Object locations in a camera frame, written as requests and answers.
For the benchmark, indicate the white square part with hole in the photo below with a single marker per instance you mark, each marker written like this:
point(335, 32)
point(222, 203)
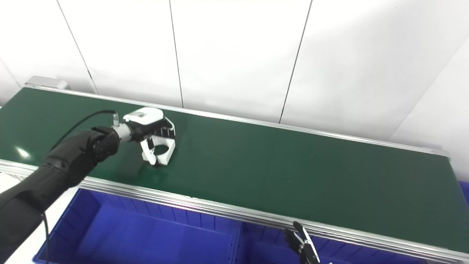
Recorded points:
point(169, 147)

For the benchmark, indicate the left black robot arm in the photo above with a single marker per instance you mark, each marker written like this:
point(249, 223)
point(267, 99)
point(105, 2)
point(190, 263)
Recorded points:
point(55, 172)

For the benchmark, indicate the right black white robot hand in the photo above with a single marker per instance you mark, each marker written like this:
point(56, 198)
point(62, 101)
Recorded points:
point(306, 249)

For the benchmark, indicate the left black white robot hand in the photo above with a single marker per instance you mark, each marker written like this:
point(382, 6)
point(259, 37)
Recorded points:
point(144, 117)

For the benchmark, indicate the green conveyor belt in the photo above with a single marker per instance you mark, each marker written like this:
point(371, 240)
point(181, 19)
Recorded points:
point(274, 176)

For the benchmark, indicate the blue plastic bin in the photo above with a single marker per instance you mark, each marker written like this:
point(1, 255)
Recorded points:
point(465, 192)
point(139, 234)
point(271, 245)

